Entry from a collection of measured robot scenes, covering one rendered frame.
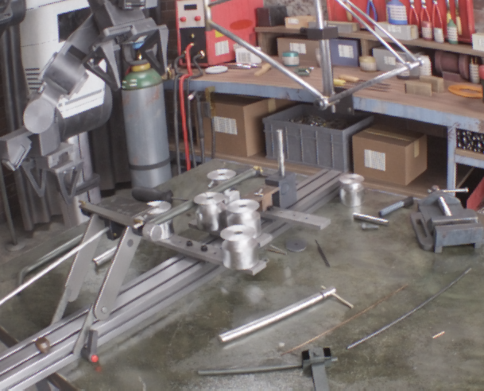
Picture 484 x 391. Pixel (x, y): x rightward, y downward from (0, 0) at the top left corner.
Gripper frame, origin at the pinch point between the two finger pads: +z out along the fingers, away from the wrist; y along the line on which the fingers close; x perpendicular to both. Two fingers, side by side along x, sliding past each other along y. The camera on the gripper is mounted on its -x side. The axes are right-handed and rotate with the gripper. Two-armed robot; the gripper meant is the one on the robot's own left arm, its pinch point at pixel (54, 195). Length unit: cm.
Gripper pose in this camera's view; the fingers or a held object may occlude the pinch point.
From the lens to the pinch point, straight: 107.1
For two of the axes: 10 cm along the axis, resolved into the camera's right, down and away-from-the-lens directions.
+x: 5.6, -3.5, 7.5
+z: 0.8, 9.3, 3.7
